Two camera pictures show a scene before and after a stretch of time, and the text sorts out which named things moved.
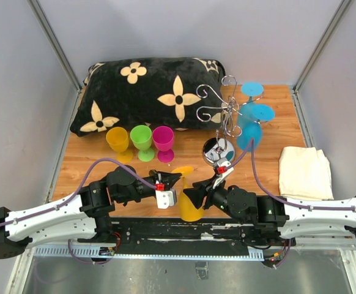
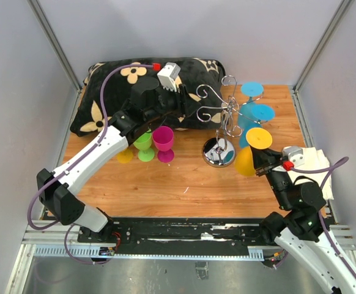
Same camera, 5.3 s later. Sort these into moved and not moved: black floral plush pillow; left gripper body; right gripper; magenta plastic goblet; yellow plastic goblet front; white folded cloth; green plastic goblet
Moved: right gripper; left gripper body; yellow plastic goblet front
Not moved: white folded cloth; magenta plastic goblet; black floral plush pillow; green plastic goblet
